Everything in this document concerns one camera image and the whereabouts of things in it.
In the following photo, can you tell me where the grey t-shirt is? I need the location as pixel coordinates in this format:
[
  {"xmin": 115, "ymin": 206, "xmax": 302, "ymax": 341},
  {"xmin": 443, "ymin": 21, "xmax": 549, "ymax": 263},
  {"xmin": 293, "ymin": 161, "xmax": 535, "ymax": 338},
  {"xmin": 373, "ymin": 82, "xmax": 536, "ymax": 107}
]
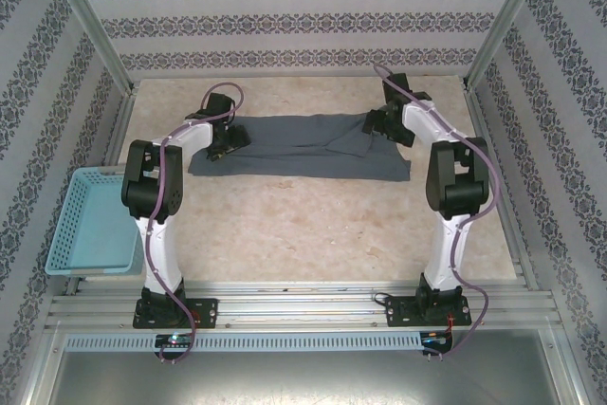
[{"xmin": 188, "ymin": 110, "xmax": 412, "ymax": 183}]

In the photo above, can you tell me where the light blue plastic basket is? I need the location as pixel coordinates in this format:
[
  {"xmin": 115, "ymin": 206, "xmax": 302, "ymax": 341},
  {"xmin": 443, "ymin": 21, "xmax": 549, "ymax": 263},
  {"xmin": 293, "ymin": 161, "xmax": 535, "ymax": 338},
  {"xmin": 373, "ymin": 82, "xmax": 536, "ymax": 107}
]
[{"xmin": 45, "ymin": 166, "xmax": 146, "ymax": 278}]

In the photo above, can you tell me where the steel sheet panel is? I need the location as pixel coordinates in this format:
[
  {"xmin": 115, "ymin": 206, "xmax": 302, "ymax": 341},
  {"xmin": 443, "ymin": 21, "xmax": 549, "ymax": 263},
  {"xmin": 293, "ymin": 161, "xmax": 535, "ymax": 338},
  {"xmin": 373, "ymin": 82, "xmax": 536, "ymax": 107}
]
[{"xmin": 28, "ymin": 328, "xmax": 584, "ymax": 405}]

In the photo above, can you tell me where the aluminium frame post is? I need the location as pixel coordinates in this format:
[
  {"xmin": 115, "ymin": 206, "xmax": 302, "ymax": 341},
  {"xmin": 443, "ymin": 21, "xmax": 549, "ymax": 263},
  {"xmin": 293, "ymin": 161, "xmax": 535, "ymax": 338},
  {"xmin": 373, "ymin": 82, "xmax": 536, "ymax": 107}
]
[
  {"xmin": 42, "ymin": 0, "xmax": 138, "ymax": 96},
  {"xmin": 464, "ymin": 0, "xmax": 556, "ymax": 93}
]

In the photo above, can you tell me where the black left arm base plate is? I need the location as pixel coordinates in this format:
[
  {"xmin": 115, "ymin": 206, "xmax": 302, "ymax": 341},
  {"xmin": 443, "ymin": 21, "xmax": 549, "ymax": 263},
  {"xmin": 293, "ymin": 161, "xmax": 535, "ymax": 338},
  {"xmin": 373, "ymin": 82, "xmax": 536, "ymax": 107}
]
[{"xmin": 132, "ymin": 298, "xmax": 219, "ymax": 330}]

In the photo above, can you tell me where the aluminium mounting rail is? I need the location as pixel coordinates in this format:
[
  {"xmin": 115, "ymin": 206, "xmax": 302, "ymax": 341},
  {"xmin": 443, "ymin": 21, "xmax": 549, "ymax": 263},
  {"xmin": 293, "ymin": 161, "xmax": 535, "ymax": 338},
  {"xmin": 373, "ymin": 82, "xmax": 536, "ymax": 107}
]
[{"xmin": 46, "ymin": 281, "xmax": 556, "ymax": 330}]

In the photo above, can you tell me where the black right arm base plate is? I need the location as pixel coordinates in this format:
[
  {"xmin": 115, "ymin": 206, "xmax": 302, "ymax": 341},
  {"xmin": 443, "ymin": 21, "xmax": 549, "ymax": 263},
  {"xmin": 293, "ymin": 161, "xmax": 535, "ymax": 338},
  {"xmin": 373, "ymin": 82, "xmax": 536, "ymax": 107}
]
[{"xmin": 386, "ymin": 295, "xmax": 473, "ymax": 328}]

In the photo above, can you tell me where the slotted grey cable duct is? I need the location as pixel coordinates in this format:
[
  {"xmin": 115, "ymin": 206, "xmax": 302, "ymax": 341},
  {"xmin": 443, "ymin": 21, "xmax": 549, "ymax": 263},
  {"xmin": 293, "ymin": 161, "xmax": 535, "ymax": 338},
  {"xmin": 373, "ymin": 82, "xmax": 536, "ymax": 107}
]
[{"xmin": 64, "ymin": 332, "xmax": 422, "ymax": 352}]

